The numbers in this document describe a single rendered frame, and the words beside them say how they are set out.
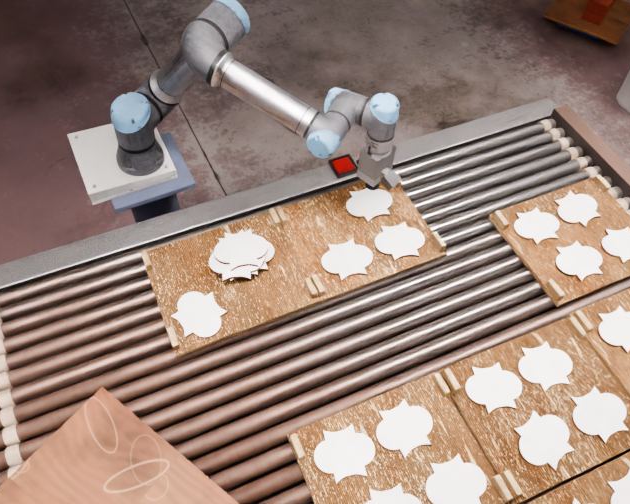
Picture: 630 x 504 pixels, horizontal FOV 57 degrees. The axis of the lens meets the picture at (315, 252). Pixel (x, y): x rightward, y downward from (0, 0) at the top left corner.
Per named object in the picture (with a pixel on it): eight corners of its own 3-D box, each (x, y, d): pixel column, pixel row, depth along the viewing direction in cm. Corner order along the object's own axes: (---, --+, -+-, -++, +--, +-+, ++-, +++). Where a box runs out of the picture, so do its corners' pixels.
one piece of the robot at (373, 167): (392, 163, 151) (384, 203, 164) (413, 145, 155) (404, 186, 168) (358, 140, 155) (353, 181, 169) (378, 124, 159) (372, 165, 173)
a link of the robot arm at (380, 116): (374, 86, 148) (405, 96, 147) (370, 118, 157) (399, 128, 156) (363, 104, 144) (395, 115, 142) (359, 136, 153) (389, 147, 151)
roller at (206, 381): (1, 455, 139) (-8, 449, 135) (629, 213, 188) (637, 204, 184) (3, 474, 136) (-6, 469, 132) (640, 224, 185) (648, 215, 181)
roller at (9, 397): (-6, 399, 146) (-15, 392, 142) (599, 181, 196) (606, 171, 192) (-4, 417, 144) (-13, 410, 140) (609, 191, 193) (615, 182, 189)
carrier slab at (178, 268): (141, 256, 167) (140, 252, 166) (272, 213, 178) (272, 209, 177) (176, 358, 149) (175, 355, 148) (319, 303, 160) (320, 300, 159)
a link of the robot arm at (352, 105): (317, 103, 146) (357, 117, 144) (335, 79, 152) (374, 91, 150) (316, 127, 153) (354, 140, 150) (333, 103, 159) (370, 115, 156)
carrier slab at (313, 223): (273, 213, 178) (273, 209, 177) (390, 175, 188) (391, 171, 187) (320, 303, 160) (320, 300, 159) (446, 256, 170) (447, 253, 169)
